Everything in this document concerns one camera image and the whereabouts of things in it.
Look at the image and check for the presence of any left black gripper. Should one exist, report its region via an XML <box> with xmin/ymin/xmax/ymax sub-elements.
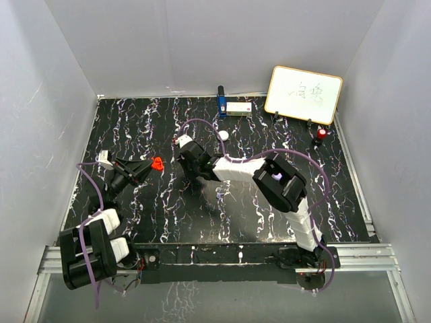
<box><xmin>106</xmin><ymin>157</ymin><xmax>155</xmax><ymax>201</ymax></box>

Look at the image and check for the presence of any red earbud charging case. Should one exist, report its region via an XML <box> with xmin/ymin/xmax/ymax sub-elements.
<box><xmin>151</xmin><ymin>157</ymin><xmax>164</xmax><ymax>172</ymax></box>

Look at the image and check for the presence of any white earbud charging case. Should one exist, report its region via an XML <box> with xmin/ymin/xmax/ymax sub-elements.
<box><xmin>218</xmin><ymin>131</ymin><xmax>229</xmax><ymax>142</ymax></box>

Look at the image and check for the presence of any purple earbud charging case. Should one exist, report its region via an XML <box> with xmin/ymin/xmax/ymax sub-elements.
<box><xmin>271</xmin><ymin>173</ymin><xmax>283</xmax><ymax>182</ymax></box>

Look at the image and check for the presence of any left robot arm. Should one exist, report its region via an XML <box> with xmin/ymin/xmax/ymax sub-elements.
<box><xmin>59</xmin><ymin>151</ymin><xmax>164</xmax><ymax>290</ymax></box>

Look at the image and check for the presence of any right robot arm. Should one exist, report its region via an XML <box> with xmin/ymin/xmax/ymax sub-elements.
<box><xmin>175</xmin><ymin>135</ymin><xmax>325</xmax><ymax>267</ymax></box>

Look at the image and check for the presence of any blue black marker device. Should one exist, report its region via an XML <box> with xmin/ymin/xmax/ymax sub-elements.
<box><xmin>217</xmin><ymin>85</ymin><xmax>227</xmax><ymax>118</ymax></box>

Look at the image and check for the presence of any white green carton box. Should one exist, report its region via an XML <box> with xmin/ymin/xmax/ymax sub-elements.
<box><xmin>226</xmin><ymin>102</ymin><xmax>253</xmax><ymax>116</ymax></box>

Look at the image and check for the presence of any red emergency stop button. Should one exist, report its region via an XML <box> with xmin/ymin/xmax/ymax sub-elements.
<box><xmin>312</xmin><ymin>129</ymin><xmax>327</xmax><ymax>147</ymax></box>

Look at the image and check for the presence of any yellow framed whiteboard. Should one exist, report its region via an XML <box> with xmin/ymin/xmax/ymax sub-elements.
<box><xmin>265</xmin><ymin>66</ymin><xmax>343</xmax><ymax>125</ymax></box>

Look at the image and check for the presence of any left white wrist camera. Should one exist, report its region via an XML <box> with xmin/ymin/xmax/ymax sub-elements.
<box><xmin>97</xmin><ymin>149</ymin><xmax>114</xmax><ymax>170</ymax></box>

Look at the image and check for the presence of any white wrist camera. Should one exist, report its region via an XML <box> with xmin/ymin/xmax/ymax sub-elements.
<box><xmin>174</xmin><ymin>135</ymin><xmax>193</xmax><ymax>148</ymax></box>
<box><xmin>97</xmin><ymin>149</ymin><xmax>114</xmax><ymax>170</ymax></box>

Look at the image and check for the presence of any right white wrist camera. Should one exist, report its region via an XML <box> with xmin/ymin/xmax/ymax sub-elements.
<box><xmin>174</xmin><ymin>135</ymin><xmax>193</xmax><ymax>148</ymax></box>

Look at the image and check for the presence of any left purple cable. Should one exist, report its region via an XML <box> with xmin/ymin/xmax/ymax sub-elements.
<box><xmin>75</xmin><ymin>161</ymin><xmax>105</xmax><ymax>310</ymax></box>

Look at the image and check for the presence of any purple cable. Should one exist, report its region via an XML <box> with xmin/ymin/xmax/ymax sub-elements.
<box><xmin>180</xmin><ymin>118</ymin><xmax>333</xmax><ymax>236</ymax></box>
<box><xmin>75</xmin><ymin>161</ymin><xmax>105</xmax><ymax>310</ymax></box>

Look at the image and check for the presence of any black front base frame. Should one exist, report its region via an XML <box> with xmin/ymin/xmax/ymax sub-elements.
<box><xmin>135</xmin><ymin>242</ymin><xmax>326</xmax><ymax>284</ymax></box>

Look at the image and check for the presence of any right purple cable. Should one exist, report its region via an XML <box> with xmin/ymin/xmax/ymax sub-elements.
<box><xmin>180</xmin><ymin>118</ymin><xmax>333</xmax><ymax>236</ymax></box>

